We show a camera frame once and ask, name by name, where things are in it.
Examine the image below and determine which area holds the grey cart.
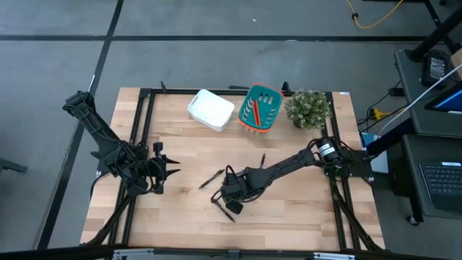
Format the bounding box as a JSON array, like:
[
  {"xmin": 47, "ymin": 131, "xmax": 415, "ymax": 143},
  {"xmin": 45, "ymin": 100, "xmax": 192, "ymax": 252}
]
[{"xmin": 393, "ymin": 46, "xmax": 462, "ymax": 138}]

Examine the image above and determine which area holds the black desk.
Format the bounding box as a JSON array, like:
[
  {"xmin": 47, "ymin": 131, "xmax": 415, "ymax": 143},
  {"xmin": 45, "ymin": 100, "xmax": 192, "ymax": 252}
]
[{"xmin": 400, "ymin": 133, "xmax": 462, "ymax": 222}]

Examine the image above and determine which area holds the white plastic bin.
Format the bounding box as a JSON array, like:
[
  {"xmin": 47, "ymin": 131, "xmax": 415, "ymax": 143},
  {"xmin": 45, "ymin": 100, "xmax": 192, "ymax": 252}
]
[{"xmin": 186, "ymin": 88, "xmax": 236, "ymax": 133}]

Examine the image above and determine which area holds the black device with label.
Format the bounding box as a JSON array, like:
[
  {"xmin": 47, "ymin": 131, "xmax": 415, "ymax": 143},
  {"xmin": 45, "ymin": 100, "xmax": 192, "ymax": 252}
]
[{"xmin": 422, "ymin": 49, "xmax": 452, "ymax": 87}]

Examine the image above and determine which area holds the black chair leg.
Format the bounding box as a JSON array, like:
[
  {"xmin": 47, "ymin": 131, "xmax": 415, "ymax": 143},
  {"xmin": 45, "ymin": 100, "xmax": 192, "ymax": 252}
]
[{"xmin": 0, "ymin": 157, "xmax": 29, "ymax": 173}]

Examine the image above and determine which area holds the white and blue box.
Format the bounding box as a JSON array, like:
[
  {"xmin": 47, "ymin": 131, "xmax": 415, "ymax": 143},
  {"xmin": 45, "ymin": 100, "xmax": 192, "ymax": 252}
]
[{"xmin": 360, "ymin": 131, "xmax": 389, "ymax": 175}]

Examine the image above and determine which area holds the monitor with blue screen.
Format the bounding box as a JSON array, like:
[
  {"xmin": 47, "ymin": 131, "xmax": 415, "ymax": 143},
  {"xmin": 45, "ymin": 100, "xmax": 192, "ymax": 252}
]
[{"xmin": 424, "ymin": 83, "xmax": 462, "ymax": 116}]

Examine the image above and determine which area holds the black aluminium table frame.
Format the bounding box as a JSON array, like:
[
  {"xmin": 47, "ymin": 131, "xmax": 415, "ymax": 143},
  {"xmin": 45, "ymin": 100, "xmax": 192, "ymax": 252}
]
[{"xmin": 81, "ymin": 86, "xmax": 385, "ymax": 254}]

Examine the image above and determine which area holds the yellow cable connector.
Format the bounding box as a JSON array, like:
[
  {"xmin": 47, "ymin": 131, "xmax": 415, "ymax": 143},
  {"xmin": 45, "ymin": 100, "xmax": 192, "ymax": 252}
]
[{"xmin": 368, "ymin": 107, "xmax": 393, "ymax": 122}]

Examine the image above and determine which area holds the potted green plant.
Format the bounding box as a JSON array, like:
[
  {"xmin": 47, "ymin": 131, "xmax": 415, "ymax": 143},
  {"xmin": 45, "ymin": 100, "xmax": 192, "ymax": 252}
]
[{"xmin": 284, "ymin": 89, "xmax": 332, "ymax": 130}]

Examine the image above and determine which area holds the white cable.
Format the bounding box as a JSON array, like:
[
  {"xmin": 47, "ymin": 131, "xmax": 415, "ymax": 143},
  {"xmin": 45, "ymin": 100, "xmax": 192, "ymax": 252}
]
[{"xmin": 381, "ymin": 64, "xmax": 462, "ymax": 130}]

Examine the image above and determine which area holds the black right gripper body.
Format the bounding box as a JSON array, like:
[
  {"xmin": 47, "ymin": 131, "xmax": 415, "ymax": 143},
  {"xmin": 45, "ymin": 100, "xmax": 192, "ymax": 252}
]
[{"xmin": 219, "ymin": 165, "xmax": 256, "ymax": 215}]

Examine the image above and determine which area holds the black stand beam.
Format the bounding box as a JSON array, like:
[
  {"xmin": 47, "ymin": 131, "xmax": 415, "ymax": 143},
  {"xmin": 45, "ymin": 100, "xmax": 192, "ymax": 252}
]
[{"xmin": 407, "ymin": 0, "xmax": 462, "ymax": 62}]

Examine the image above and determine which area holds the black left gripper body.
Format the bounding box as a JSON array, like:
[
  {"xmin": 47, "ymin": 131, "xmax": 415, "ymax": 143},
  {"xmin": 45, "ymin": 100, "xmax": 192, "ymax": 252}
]
[{"xmin": 139, "ymin": 142, "xmax": 167, "ymax": 195}]

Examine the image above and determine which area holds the yellow cable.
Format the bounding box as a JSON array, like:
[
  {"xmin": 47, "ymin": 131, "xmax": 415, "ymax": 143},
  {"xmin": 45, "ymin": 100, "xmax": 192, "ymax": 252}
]
[{"xmin": 345, "ymin": 0, "xmax": 404, "ymax": 30}]

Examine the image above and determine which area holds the black laptop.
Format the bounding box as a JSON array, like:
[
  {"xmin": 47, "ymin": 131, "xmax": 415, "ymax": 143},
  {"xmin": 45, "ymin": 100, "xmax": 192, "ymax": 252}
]
[{"xmin": 418, "ymin": 160, "xmax": 462, "ymax": 214}]

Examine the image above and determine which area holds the silver bracket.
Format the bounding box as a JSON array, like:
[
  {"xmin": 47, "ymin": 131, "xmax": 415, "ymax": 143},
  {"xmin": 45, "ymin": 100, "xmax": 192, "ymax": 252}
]
[
  {"xmin": 112, "ymin": 248, "xmax": 155, "ymax": 260},
  {"xmin": 313, "ymin": 251, "xmax": 357, "ymax": 260}
]

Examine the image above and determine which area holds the teal basket with orange rim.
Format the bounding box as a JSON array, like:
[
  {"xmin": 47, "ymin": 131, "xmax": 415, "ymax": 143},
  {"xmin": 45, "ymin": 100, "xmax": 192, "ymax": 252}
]
[{"xmin": 237, "ymin": 82, "xmax": 284, "ymax": 134}]

